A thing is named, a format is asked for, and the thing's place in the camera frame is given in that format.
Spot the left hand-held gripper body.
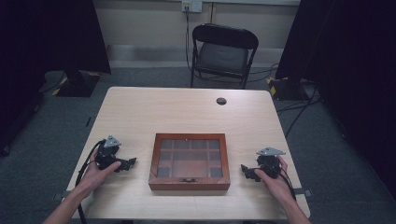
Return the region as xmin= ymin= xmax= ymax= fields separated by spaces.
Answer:
xmin=94 ymin=134 xmax=122 ymax=171

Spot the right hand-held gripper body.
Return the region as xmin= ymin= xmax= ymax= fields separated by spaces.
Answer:
xmin=255 ymin=147 xmax=287 ymax=180

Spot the wooden box with glass lid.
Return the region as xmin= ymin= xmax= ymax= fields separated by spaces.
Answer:
xmin=148 ymin=133 xmax=232 ymax=191

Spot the person's right hand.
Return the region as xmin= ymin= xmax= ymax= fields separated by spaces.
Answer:
xmin=254 ymin=155 xmax=296 ymax=205

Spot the person's left hand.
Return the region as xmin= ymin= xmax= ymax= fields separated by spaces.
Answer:
xmin=77 ymin=148 xmax=122 ymax=196

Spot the black stand base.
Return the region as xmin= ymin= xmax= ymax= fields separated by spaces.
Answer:
xmin=266 ymin=77 xmax=310 ymax=102
xmin=51 ymin=70 xmax=102 ymax=98

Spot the black folding chair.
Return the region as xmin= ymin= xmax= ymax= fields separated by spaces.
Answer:
xmin=189 ymin=22 xmax=261 ymax=91

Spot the dark curtain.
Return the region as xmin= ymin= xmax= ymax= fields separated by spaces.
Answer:
xmin=275 ymin=0 xmax=396 ymax=200

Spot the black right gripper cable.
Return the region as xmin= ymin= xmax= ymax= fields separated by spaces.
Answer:
xmin=277 ymin=167 xmax=297 ymax=202

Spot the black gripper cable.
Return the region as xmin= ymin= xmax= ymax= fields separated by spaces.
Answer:
xmin=277 ymin=167 xmax=297 ymax=202
xmin=75 ymin=139 xmax=106 ymax=224

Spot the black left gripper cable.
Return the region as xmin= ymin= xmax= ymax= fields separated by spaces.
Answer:
xmin=75 ymin=139 xmax=106 ymax=224

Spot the grey table edge bracket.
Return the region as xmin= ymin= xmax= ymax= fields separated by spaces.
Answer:
xmin=293 ymin=188 xmax=314 ymax=198

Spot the black floor cable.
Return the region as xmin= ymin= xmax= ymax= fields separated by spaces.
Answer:
xmin=276 ymin=83 xmax=322 ymax=138

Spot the black wall socket cable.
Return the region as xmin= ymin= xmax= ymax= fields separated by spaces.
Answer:
xmin=184 ymin=7 xmax=195 ymax=73

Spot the white wall socket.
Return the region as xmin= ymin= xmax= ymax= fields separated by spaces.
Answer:
xmin=181 ymin=0 xmax=204 ymax=14

